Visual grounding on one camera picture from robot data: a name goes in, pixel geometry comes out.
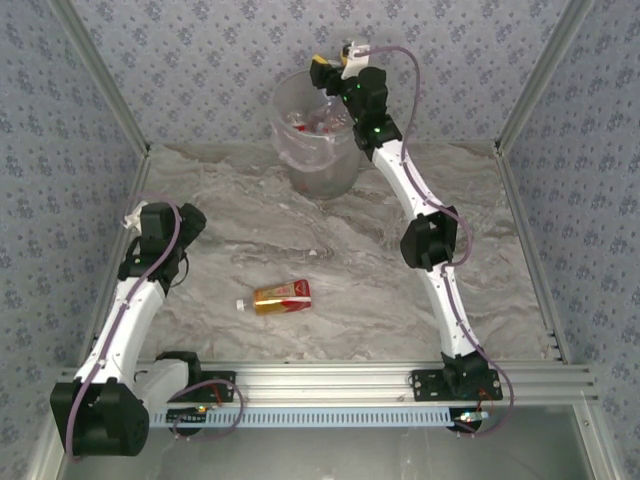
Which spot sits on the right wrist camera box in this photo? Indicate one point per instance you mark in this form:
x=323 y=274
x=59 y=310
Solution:
x=356 y=62

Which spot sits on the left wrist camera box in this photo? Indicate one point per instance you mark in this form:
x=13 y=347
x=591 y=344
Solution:
x=132 y=218

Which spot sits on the clear plastic bin liner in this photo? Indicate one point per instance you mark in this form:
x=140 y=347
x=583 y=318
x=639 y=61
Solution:
x=305 y=155

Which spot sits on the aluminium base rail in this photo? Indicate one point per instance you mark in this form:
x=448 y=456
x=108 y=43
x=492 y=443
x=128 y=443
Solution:
x=320 y=385

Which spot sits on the clear bottle red white label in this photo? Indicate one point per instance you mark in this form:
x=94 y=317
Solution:
x=298 y=122

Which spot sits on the small black adapter board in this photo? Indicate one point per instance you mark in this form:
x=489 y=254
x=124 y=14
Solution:
x=470 y=419
x=187 y=416

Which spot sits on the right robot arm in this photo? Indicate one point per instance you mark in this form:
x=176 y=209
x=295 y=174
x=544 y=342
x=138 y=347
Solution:
x=430 y=235

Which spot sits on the aluminium corner post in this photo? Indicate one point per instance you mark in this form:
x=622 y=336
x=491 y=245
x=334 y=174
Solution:
x=105 y=75
x=542 y=75

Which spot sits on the gold and red drink bottle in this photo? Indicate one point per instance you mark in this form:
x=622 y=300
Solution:
x=282 y=298

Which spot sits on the aluminium frame leg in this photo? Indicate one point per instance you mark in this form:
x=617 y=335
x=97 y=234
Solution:
x=40 y=460
x=597 y=445

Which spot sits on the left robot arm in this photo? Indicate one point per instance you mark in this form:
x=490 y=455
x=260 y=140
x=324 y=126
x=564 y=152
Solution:
x=125 y=320

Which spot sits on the aluminium table side rail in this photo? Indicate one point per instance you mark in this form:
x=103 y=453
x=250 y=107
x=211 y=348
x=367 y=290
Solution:
x=131 y=200
x=516 y=200

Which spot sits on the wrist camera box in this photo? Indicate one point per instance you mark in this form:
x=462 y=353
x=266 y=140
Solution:
x=132 y=218
x=356 y=62

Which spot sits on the grey metal mesh waste bin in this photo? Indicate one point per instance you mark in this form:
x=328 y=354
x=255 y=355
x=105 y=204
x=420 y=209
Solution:
x=325 y=180

